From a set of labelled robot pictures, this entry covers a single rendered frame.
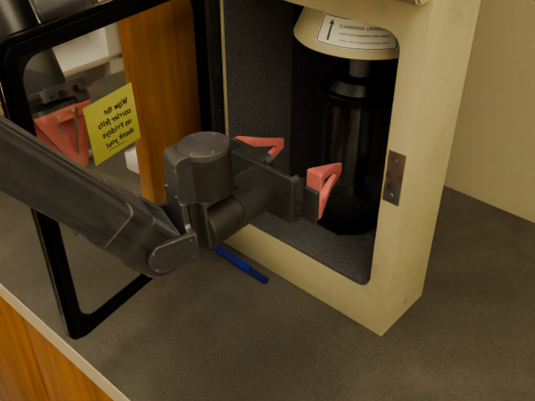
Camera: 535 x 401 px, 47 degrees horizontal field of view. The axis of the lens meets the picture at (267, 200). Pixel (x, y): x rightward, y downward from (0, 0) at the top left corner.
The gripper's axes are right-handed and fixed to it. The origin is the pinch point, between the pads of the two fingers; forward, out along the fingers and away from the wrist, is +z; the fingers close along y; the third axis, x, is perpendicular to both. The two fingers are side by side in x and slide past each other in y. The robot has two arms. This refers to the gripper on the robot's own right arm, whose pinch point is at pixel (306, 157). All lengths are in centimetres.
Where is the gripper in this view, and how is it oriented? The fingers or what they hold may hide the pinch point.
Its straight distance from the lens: 81.5
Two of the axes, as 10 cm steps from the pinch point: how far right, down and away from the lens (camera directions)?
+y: -7.5, -3.8, 5.4
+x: 0.2, 8.1, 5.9
